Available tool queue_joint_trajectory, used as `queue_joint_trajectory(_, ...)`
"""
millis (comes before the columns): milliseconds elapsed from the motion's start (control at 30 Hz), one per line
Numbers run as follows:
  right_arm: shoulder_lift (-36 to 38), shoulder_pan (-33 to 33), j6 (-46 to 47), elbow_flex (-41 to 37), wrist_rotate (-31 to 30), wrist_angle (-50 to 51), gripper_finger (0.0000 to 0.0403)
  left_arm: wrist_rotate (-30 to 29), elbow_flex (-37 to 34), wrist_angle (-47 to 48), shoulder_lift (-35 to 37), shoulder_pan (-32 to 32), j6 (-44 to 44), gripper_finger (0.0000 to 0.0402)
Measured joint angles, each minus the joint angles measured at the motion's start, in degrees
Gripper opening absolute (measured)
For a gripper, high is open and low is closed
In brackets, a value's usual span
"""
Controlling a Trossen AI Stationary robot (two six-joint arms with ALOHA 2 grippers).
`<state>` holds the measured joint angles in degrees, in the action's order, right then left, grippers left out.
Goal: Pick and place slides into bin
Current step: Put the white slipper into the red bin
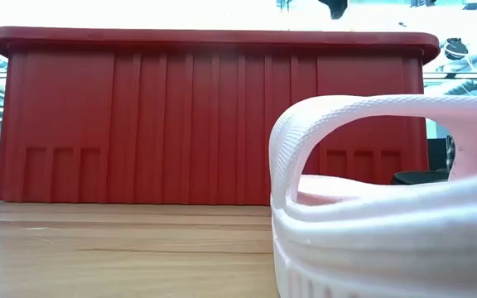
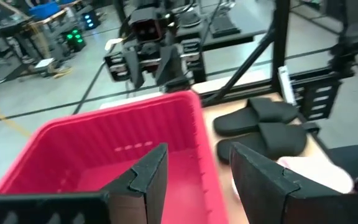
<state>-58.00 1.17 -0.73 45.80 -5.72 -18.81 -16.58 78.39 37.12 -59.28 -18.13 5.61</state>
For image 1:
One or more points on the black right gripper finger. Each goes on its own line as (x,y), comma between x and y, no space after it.
(337,8)

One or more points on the red plastic bin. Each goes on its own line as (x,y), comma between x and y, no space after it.
(139,124)

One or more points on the white foam slipper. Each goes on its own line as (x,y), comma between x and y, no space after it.
(387,240)

